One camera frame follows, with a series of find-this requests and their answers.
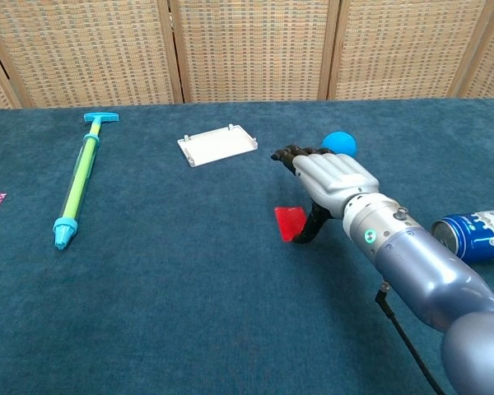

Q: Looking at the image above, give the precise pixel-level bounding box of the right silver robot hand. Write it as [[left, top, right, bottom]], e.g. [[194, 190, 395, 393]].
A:
[[270, 144, 380, 246]]

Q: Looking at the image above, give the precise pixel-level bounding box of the blue ball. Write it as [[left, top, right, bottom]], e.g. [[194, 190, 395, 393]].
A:
[[320, 131, 358, 158]]

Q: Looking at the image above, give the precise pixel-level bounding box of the white rectangular plastic tray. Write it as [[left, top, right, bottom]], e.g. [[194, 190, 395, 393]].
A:
[[176, 123, 259, 168]]

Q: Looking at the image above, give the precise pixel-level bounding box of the woven bamboo folding screen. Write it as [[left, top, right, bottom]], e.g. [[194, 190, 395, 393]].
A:
[[0, 0, 494, 110]]

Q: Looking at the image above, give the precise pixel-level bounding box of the blue and white drink can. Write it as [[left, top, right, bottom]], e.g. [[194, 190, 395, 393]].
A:
[[431, 207, 494, 263]]

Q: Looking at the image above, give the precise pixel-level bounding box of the teal table cloth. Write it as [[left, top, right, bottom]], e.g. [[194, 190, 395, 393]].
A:
[[0, 97, 494, 395]]

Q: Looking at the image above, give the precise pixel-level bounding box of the teal and green pump toy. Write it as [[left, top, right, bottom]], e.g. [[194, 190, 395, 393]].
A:
[[52, 111, 120, 251]]

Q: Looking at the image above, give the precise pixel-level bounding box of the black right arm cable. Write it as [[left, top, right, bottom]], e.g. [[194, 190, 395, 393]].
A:
[[374, 278, 448, 395]]

